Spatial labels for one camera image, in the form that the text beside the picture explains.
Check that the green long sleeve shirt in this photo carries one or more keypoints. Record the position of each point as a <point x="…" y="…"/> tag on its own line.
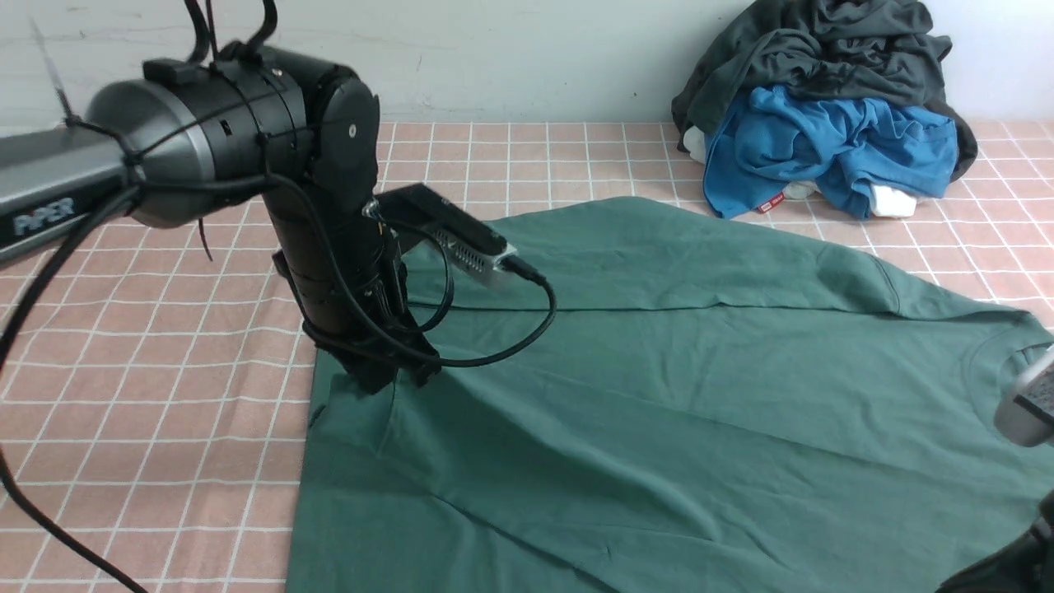
<point x="717" y="407"/>

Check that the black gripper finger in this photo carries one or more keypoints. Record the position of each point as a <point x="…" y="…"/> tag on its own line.
<point x="370" y="371"/>
<point x="424" y="365"/>

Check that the blue garment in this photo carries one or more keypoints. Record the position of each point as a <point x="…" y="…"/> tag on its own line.
<point x="769" y="139"/>

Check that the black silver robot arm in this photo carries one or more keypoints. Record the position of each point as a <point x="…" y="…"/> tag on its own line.
<point x="188" y="140"/>

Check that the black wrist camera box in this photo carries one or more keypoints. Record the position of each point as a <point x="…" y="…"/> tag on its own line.
<point x="471" y="245"/>

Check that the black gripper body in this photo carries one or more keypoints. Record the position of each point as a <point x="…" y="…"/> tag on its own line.
<point x="334" y="258"/>
<point x="1026" y="565"/>

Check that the dark grey garment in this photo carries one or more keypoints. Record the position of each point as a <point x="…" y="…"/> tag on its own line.
<point x="825" y="50"/>

